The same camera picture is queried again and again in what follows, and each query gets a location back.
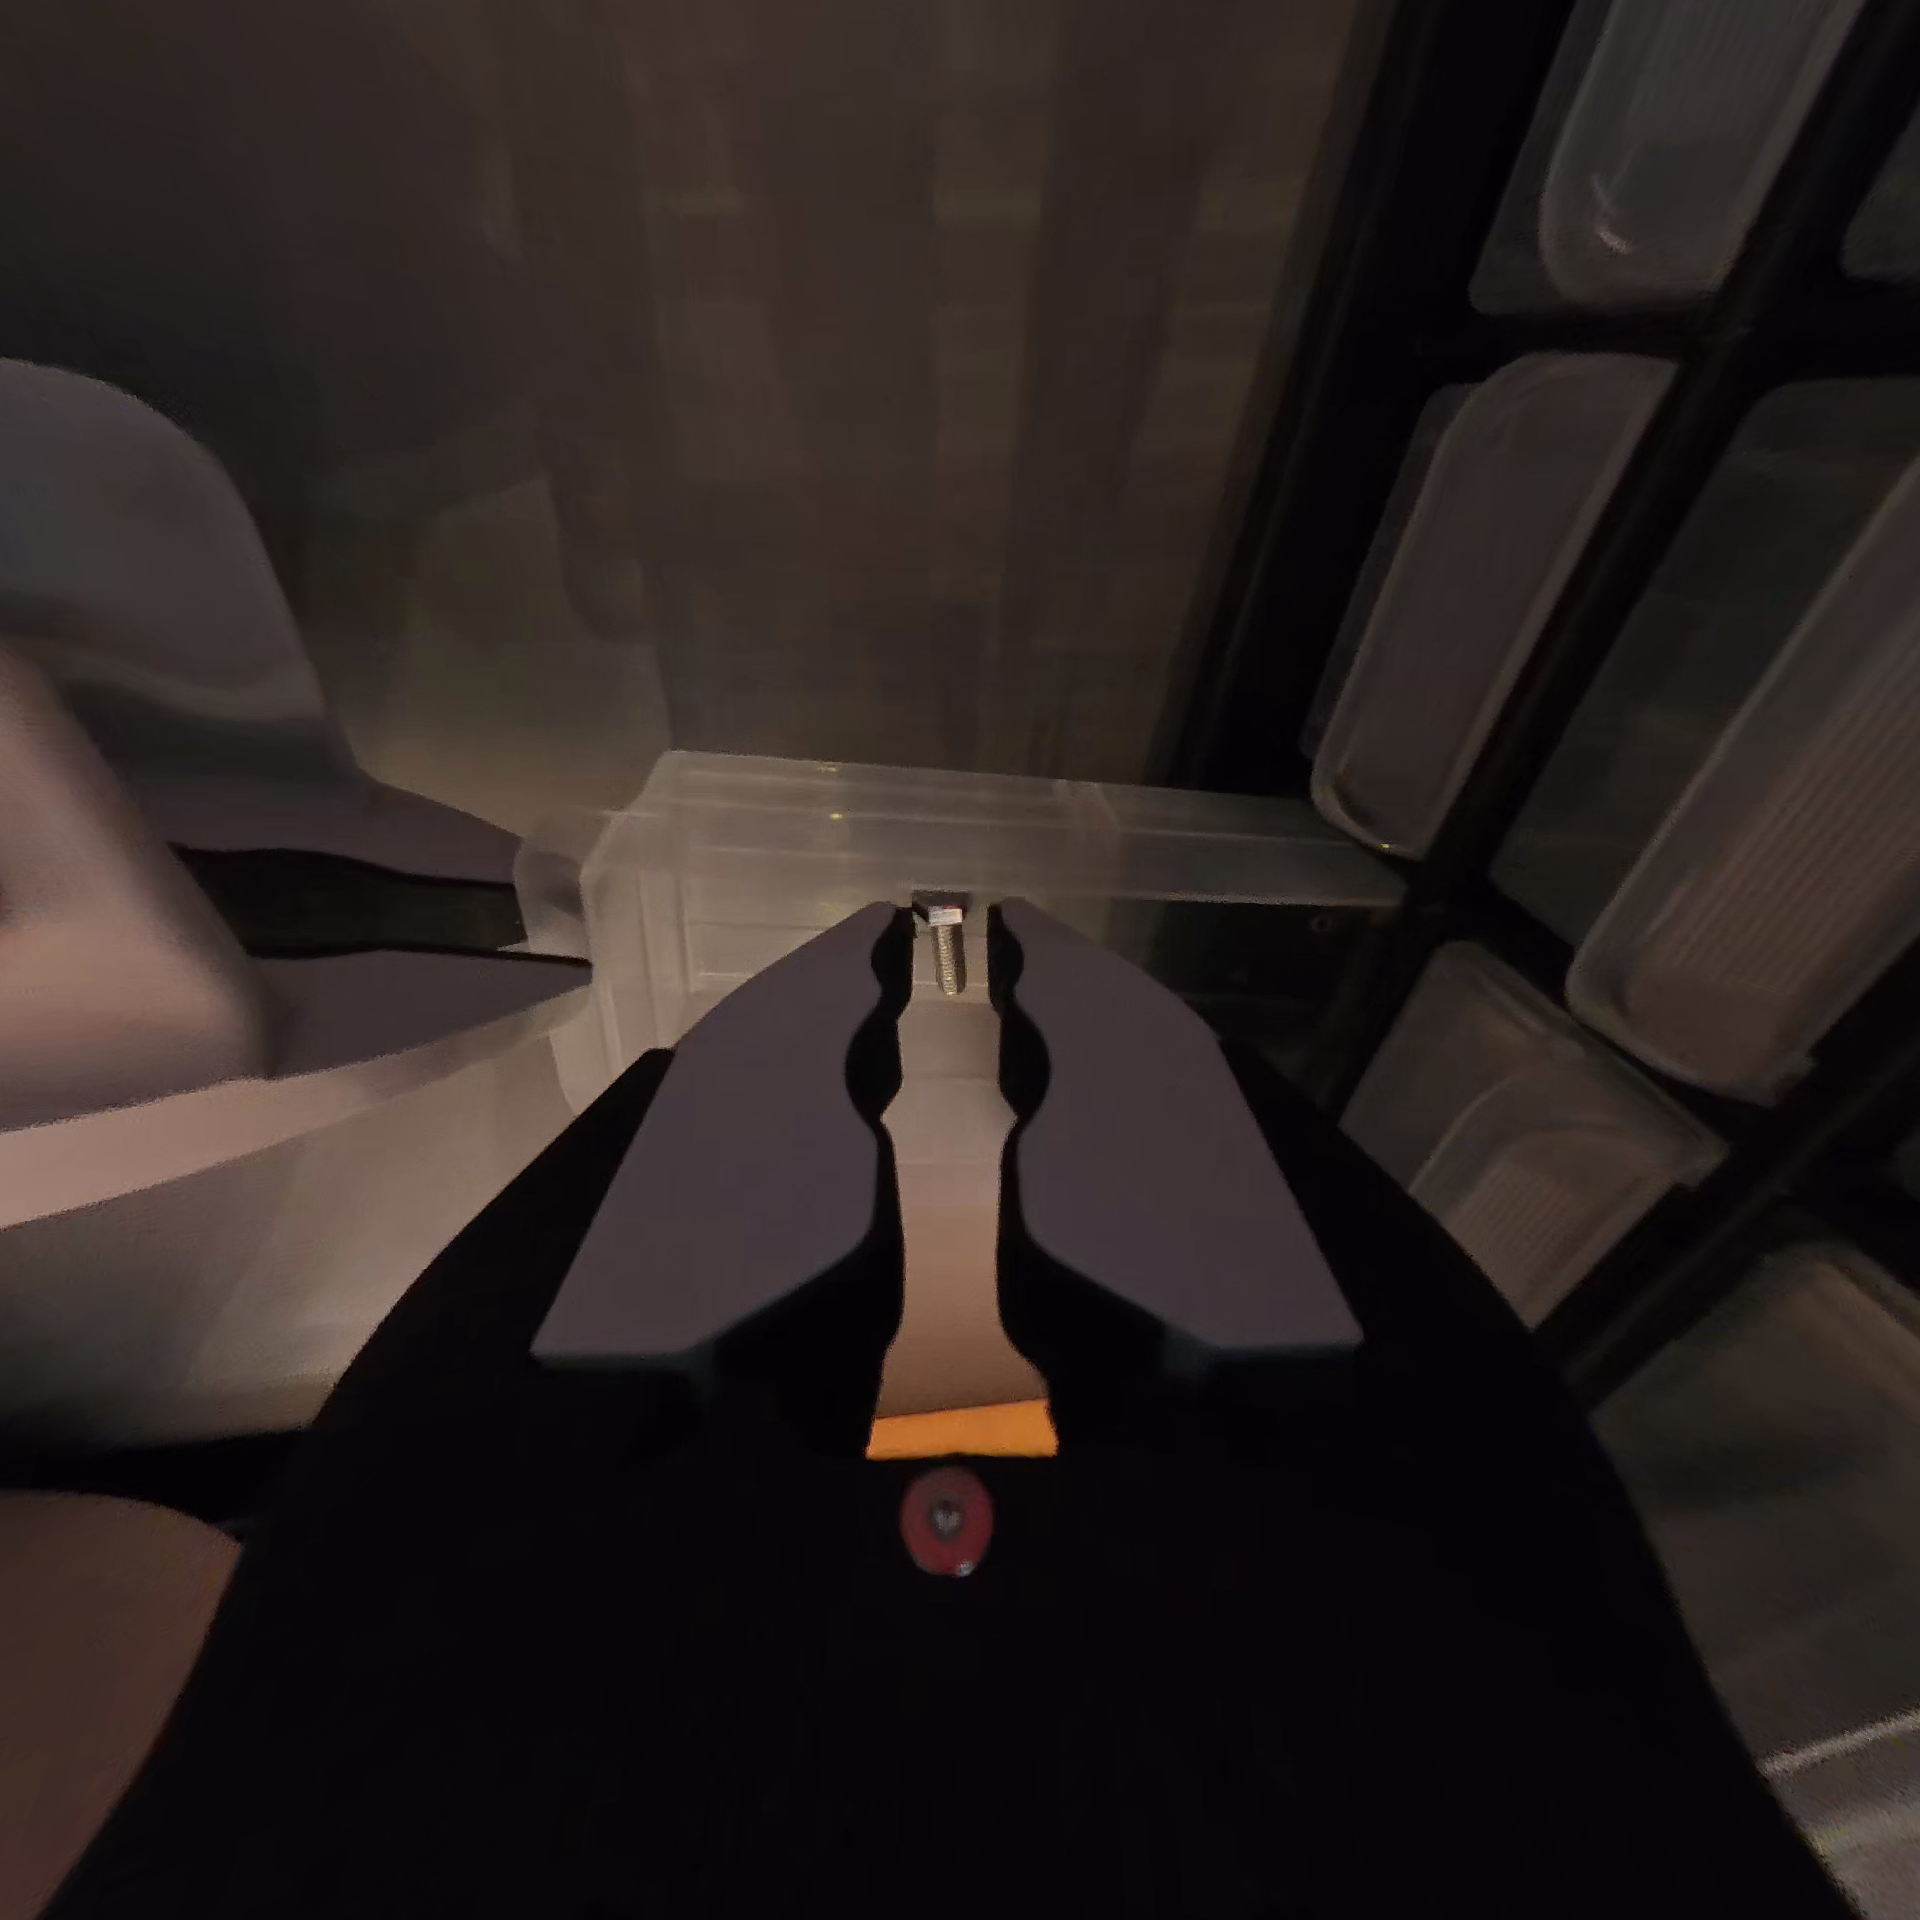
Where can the small metal screw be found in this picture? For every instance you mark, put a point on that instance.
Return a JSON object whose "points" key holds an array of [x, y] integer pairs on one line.
{"points": [[946, 940]]}

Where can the clear plastic drawer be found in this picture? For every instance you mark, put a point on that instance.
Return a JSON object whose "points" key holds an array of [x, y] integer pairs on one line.
{"points": [[779, 855]]}

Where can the yellow plastic bin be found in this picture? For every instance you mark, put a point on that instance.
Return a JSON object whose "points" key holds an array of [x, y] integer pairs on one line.
{"points": [[960, 1432]]}

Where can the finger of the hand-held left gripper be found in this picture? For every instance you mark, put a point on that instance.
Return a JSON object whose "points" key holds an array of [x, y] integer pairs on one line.
{"points": [[180, 601], [362, 1005]]}

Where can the black drawer cabinet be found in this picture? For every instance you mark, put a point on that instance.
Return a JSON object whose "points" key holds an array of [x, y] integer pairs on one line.
{"points": [[1321, 540]]}

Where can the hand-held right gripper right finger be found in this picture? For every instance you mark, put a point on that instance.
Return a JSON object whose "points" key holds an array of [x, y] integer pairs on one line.
{"points": [[1177, 1200]]}

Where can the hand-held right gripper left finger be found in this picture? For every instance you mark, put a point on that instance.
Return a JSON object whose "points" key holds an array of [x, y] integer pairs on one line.
{"points": [[721, 1200]]}

